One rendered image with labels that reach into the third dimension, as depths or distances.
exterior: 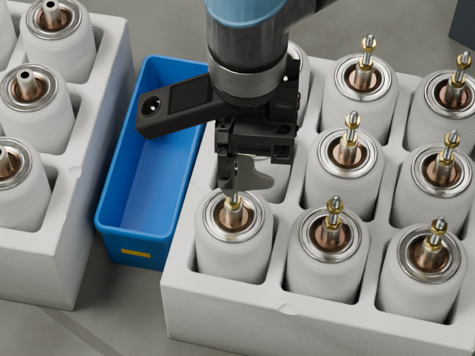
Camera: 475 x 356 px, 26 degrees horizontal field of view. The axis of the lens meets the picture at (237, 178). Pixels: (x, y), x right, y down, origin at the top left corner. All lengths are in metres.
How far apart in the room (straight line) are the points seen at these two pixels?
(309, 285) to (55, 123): 0.39
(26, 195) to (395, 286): 0.46
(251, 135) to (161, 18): 0.74
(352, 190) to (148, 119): 0.34
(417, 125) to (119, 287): 0.48
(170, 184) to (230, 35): 0.68
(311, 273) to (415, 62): 0.58
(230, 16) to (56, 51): 0.57
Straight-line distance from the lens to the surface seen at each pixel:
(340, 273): 1.22
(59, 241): 1.33
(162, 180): 1.56
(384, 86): 1.35
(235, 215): 1.22
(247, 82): 0.94
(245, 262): 1.25
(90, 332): 1.46
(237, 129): 1.02
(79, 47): 1.42
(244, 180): 1.11
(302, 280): 1.26
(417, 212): 1.30
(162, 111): 1.04
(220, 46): 0.92
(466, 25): 1.70
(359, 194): 1.29
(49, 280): 1.39
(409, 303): 1.25
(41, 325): 1.48
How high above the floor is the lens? 1.34
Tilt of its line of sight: 59 degrees down
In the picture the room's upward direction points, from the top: straight up
